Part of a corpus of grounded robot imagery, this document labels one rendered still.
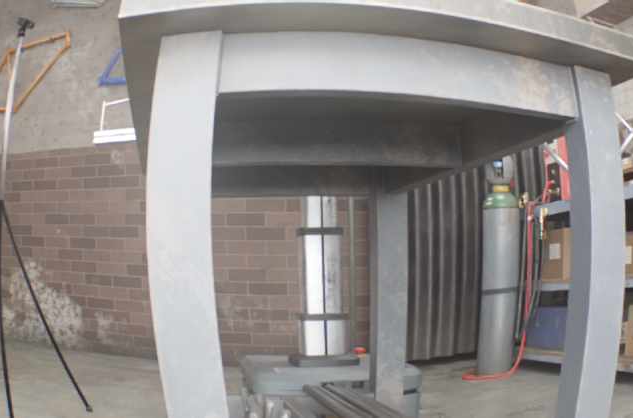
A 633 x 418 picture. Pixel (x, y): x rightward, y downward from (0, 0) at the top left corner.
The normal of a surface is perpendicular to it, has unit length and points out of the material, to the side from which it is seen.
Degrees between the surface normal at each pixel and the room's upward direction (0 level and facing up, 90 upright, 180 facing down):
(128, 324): 90
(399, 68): 90
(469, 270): 90
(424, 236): 89
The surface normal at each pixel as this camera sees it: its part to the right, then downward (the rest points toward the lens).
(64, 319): 0.20, -0.07
